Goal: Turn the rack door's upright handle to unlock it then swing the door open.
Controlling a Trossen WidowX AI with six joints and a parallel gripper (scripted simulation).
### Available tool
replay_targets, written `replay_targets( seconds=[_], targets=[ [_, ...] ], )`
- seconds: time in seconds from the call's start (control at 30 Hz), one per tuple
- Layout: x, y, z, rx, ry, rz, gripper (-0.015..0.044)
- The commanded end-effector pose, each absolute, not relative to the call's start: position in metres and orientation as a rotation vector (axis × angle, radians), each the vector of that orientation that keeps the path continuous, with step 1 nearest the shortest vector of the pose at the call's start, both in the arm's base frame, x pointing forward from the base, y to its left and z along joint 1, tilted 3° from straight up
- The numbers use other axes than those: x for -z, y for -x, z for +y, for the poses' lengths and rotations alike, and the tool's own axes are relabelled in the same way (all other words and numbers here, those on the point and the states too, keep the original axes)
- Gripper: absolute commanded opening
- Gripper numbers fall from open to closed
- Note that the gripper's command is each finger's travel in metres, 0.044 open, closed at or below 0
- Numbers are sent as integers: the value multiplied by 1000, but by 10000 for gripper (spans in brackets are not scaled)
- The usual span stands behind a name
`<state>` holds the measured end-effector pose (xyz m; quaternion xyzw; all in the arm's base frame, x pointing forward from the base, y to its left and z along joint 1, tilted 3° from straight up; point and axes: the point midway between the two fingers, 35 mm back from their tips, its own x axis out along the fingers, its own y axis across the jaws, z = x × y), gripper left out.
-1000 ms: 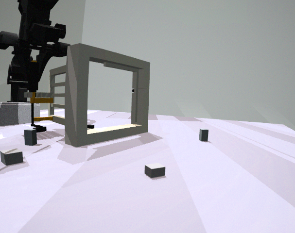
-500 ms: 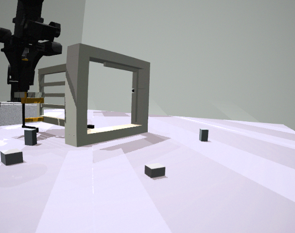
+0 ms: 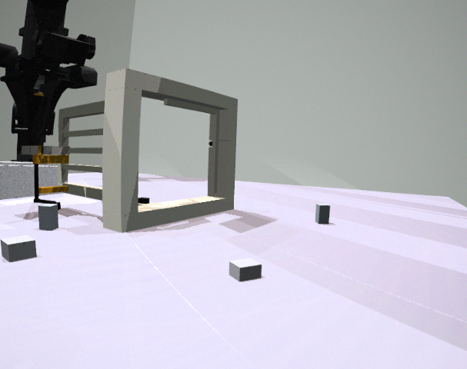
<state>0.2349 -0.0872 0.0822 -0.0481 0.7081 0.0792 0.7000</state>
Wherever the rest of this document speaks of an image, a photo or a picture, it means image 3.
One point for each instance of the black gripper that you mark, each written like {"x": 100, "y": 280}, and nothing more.
{"x": 22, "y": 72}

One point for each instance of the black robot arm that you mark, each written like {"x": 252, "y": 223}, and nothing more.
{"x": 57, "y": 46}

